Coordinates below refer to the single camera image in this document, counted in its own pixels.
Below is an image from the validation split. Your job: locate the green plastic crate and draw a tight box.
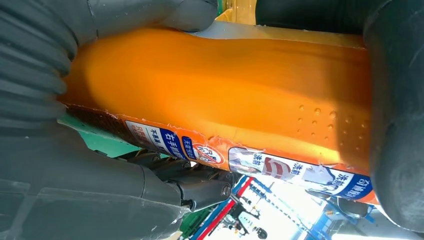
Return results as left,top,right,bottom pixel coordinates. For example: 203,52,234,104
178,206,215,239

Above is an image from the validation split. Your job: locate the blue shelf cart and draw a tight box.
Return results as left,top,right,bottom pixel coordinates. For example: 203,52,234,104
188,174,377,240

